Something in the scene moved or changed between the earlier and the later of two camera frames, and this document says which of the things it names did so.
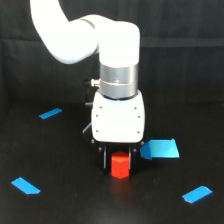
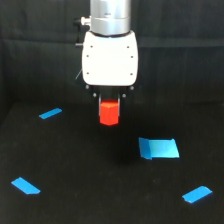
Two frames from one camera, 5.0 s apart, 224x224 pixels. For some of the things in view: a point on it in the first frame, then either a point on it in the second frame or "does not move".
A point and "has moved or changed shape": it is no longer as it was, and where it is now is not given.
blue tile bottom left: x=25 y=186 does not move
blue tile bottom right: x=197 y=194 does not move
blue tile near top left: x=50 y=113 does not move
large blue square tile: x=161 y=148 does not move
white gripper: x=118 y=121 -> x=110 y=61
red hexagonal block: x=120 y=164 has moved or changed shape
